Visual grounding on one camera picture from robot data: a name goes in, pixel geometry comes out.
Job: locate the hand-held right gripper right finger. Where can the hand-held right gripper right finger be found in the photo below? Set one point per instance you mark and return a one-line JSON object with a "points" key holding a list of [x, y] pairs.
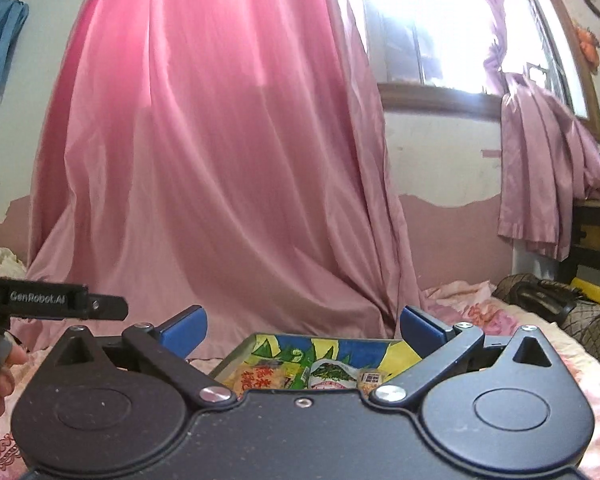
{"points": [[420, 331]]}

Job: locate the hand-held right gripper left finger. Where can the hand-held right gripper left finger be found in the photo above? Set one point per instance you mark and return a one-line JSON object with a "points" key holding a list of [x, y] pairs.
{"points": [[182, 332]]}

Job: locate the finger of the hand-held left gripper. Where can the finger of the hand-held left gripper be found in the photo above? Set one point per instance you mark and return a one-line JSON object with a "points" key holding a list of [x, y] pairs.
{"points": [[107, 307]]}

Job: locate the painted cardboard box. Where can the painted cardboard box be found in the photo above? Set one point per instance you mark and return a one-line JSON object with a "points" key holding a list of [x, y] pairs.
{"points": [[350, 347]]}

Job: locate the clear orange snack bag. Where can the clear orange snack bag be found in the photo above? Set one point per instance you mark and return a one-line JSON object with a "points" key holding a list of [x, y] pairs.
{"points": [[262, 377]]}

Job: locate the green white snack packet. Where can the green white snack packet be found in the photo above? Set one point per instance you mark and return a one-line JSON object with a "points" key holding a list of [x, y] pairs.
{"points": [[332, 375]]}

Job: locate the person's left hand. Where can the person's left hand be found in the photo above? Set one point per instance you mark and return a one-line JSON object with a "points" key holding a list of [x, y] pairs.
{"points": [[5, 385]]}

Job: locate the large pink curtain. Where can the large pink curtain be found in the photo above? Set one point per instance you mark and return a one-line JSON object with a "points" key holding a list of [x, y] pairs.
{"points": [[205, 160]]}

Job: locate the wooden desk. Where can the wooden desk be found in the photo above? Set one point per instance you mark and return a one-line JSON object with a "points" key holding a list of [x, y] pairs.
{"points": [[595, 255]]}

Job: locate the tied pink curtain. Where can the tied pink curtain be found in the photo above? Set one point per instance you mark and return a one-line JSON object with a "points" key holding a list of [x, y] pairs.
{"points": [[540, 170]]}

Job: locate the blue cloth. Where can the blue cloth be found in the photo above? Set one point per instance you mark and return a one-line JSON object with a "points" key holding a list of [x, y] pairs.
{"points": [[0, 35]]}

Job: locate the orange hanging decoration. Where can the orange hanging decoration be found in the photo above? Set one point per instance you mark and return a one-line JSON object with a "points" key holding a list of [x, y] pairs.
{"points": [[587, 45]]}

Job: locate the wooden window frame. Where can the wooden window frame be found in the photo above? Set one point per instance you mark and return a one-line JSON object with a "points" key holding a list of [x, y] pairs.
{"points": [[430, 97]]}

